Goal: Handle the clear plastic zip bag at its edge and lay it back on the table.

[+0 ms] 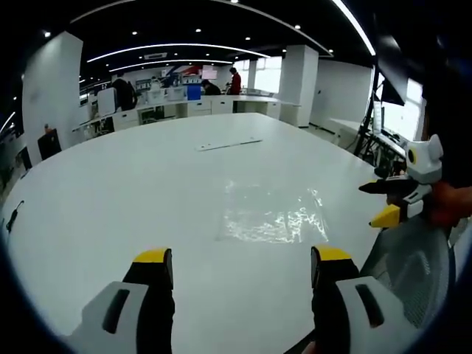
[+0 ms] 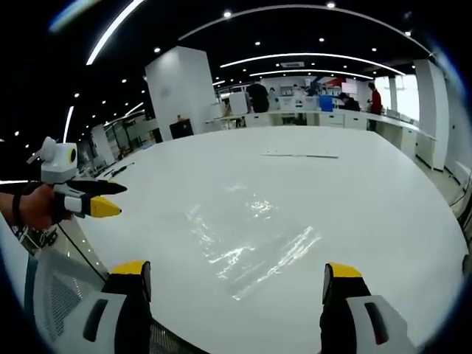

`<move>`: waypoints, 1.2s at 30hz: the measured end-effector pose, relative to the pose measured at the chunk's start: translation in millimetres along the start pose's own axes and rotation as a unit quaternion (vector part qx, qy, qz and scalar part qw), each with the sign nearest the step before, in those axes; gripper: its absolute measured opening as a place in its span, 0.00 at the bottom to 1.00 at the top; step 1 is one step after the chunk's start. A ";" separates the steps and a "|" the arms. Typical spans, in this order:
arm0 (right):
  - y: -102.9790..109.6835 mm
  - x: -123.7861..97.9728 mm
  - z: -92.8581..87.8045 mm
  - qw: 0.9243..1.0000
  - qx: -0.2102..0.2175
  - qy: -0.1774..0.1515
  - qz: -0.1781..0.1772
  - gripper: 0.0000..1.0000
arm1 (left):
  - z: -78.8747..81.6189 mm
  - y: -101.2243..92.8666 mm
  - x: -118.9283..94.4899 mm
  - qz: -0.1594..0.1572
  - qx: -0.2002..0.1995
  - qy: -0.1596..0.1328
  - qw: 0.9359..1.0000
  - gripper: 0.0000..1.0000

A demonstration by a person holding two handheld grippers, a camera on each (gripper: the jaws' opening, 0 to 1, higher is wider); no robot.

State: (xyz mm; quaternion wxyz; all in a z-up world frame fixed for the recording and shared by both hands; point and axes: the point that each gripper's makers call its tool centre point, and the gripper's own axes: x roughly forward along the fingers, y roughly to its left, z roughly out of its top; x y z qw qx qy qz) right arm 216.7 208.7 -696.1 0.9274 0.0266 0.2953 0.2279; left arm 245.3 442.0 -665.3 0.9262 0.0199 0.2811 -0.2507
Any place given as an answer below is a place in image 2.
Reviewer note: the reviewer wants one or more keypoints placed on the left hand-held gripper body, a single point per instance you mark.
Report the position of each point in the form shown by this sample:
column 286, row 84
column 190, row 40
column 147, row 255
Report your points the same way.
column 55, row 166

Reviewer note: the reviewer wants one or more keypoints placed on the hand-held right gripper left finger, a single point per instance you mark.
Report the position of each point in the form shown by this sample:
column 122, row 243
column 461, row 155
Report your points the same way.
column 121, row 309

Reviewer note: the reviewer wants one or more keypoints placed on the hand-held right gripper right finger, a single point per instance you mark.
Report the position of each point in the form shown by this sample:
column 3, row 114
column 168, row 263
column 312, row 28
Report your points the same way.
column 354, row 309

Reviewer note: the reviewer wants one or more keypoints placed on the clear crinkled food packaging bag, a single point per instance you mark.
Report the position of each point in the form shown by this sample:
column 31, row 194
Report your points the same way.
column 258, row 258

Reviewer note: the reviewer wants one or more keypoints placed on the person's left hand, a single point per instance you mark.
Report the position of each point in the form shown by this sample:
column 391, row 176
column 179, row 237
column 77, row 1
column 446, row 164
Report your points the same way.
column 38, row 208

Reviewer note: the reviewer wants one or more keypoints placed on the black thin tool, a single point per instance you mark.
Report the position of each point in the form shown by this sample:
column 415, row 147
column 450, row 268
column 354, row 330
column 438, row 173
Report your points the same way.
column 118, row 169

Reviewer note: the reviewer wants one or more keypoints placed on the grey mesh office chair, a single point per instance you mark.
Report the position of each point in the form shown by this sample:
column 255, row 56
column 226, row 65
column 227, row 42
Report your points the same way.
column 55, row 291

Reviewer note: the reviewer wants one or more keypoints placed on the black box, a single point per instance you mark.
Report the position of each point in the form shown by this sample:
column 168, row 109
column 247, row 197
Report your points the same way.
column 182, row 128

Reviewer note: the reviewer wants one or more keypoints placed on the white square pillar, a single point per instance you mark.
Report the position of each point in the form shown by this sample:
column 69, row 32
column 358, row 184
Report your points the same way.
column 180, row 92

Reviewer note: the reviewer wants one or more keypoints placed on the white cabinet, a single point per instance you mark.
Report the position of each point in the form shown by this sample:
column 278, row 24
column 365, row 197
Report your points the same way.
column 237, row 103

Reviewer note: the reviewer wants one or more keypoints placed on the long white counter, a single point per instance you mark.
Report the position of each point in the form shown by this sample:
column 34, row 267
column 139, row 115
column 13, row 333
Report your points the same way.
column 332, row 119

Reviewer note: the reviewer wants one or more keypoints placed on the blue box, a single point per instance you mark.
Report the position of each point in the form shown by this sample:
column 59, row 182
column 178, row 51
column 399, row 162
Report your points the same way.
column 326, row 103

